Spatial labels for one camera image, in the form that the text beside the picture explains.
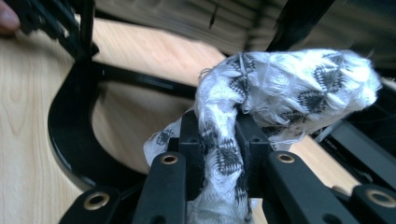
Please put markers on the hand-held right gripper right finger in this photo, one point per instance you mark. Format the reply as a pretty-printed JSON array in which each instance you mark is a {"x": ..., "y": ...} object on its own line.
[{"x": 255, "y": 149}]

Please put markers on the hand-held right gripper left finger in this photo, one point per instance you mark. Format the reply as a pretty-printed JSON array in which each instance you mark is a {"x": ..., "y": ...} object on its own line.
[{"x": 193, "y": 146}]

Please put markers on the white black patterned cloth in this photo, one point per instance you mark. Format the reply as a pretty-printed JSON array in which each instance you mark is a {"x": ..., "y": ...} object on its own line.
[{"x": 280, "y": 87}]

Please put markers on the black wavy tray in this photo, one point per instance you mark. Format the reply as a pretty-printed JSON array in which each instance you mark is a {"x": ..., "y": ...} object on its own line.
[{"x": 62, "y": 124}]

